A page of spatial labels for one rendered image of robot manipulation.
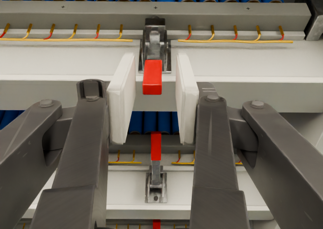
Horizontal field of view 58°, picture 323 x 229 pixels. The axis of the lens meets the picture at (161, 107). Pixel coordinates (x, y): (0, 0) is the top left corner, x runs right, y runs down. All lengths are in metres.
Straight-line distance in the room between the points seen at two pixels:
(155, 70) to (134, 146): 0.21
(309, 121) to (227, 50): 0.12
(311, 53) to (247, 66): 0.06
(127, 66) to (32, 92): 0.13
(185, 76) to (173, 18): 0.12
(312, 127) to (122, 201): 0.24
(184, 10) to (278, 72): 0.10
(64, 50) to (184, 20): 0.11
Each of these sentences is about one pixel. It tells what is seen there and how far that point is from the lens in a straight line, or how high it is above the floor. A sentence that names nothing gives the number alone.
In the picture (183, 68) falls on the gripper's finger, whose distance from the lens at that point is 0.17.
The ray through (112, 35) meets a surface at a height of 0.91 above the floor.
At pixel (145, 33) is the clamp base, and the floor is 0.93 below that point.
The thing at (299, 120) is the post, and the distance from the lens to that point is 0.36.
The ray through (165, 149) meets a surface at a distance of 0.40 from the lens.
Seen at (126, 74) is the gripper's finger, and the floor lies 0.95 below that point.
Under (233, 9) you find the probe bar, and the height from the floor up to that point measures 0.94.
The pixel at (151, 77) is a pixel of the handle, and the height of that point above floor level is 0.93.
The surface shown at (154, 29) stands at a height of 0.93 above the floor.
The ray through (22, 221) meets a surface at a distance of 0.60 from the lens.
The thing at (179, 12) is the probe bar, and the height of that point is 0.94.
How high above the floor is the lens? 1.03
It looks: 39 degrees down
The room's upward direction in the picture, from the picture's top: 1 degrees clockwise
